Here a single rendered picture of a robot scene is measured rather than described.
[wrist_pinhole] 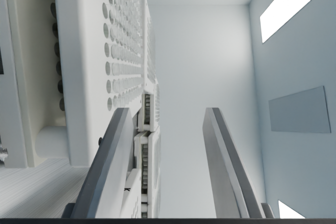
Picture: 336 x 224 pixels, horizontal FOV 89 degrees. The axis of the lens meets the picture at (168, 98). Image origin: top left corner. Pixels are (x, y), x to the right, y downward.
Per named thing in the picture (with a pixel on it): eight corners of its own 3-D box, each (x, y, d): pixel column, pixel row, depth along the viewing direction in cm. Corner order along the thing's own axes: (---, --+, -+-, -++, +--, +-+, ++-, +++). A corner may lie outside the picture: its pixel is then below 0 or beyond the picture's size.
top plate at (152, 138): (153, 129, 89) (157, 129, 89) (153, 178, 87) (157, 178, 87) (147, 136, 64) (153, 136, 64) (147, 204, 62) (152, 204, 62)
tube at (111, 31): (41, 25, 17) (118, 26, 17) (42, 39, 17) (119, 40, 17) (30, 21, 15) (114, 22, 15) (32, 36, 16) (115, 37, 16)
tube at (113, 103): (48, 96, 18) (121, 97, 18) (49, 109, 18) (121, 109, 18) (39, 98, 16) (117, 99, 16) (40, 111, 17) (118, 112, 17)
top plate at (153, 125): (154, 82, 97) (158, 82, 97) (154, 126, 95) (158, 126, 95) (150, 73, 73) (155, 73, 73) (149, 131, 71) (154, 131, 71)
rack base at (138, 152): (143, 129, 89) (148, 129, 89) (143, 178, 87) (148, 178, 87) (134, 136, 64) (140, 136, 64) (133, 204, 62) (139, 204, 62)
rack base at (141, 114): (146, 82, 97) (150, 82, 97) (145, 126, 95) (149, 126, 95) (138, 73, 73) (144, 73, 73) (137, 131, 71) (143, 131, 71)
